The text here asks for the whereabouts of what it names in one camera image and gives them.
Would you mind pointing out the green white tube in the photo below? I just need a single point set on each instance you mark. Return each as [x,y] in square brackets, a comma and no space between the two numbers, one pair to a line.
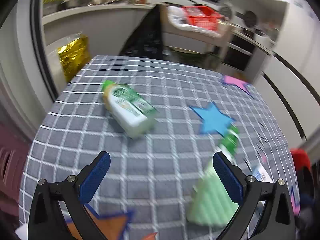
[229,143]

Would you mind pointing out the green capped drink bottle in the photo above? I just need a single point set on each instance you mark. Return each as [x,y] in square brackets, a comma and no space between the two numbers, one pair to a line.
[132,112]

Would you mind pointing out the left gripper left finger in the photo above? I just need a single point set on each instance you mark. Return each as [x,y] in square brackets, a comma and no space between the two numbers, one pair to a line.
[46,220]

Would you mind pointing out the blue white milk carton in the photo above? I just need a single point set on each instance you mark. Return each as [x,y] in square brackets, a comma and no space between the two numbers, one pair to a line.
[261,174]

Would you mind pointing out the red stool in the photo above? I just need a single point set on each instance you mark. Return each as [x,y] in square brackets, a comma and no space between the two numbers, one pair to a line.
[300,159]

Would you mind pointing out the red plastic basket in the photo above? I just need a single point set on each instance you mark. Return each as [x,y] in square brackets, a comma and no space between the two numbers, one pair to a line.
[202,16]

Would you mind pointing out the green foam sponge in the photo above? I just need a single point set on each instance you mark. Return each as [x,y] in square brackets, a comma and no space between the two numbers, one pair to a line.
[211,205]

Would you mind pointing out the grey checked tablecloth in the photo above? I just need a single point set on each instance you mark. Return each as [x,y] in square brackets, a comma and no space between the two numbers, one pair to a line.
[154,175]

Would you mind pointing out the gold foil bag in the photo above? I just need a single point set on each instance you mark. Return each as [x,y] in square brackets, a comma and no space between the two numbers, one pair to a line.
[74,56]

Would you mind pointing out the black built-in oven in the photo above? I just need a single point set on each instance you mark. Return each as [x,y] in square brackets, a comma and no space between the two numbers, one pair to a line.
[239,51]

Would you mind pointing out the white refrigerator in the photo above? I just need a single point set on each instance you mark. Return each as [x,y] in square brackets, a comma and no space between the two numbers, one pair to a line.
[289,82]

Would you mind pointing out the black trash bin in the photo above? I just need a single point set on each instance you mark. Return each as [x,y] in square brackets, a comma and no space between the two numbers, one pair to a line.
[305,182]

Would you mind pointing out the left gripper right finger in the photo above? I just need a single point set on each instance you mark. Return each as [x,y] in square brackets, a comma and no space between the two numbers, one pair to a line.
[277,220]

